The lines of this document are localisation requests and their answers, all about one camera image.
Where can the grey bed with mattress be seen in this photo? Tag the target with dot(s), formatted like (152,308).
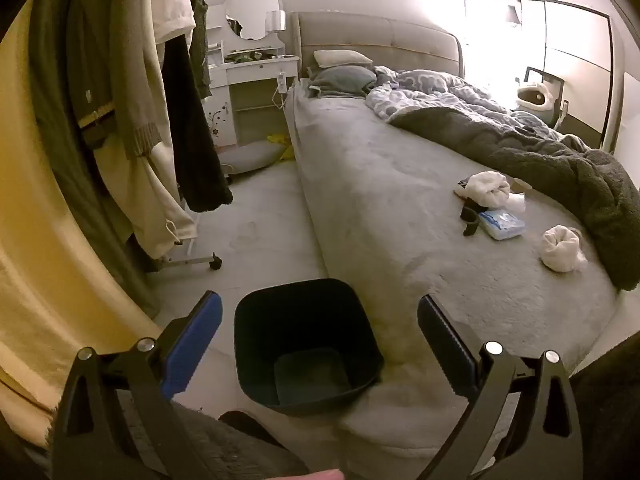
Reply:
(388,223)

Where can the oval vanity mirror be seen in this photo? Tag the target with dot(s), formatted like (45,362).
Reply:
(246,18)

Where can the dark grey fluffy blanket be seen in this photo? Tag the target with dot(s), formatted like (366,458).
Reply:
(590,184)

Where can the olive green jacket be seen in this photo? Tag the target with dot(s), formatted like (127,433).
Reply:
(68,158)

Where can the cream pillow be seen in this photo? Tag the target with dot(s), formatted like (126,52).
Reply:
(340,57)

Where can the grey-blue pillow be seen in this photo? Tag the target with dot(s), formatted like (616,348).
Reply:
(352,81)

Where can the mirrored wardrobe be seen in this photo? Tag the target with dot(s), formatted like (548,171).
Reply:
(575,52)

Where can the black curved plastic piece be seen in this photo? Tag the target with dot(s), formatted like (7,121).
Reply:
(470,214)

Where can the blue wet wipes pack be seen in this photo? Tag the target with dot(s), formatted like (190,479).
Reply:
(501,224)

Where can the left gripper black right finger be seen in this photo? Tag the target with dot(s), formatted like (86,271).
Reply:
(457,357)

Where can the beige knit sweater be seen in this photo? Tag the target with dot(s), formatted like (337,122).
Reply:
(113,72)

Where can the blue patterned duvet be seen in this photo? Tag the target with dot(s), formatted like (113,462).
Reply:
(398,93)

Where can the yellow item on floor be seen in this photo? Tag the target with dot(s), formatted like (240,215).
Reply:
(283,141)

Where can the black plastic trash bin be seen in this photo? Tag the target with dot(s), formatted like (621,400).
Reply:
(305,348)

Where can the grey upholstered headboard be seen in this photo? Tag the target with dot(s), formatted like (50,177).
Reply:
(396,44)

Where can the white charger with cable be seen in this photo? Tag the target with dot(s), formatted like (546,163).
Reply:
(279,95)

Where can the white tissue ball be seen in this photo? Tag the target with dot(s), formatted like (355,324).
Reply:
(560,249)

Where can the white rolling clothes rack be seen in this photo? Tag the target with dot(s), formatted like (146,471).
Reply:
(183,254)

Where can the white dressing table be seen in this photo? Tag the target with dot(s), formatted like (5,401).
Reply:
(242,79)

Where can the yellow curtain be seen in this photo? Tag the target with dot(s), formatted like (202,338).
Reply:
(56,295)

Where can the black hanging garment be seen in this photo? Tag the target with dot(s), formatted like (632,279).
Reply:
(200,178)

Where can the cream hanging trousers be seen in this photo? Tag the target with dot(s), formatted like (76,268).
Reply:
(146,191)

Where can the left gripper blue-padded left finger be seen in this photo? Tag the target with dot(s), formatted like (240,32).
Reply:
(184,342)

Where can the grey round floor cushion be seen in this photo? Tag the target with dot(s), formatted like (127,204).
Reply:
(248,158)

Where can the small table lamp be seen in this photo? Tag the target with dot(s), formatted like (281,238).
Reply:
(275,21)

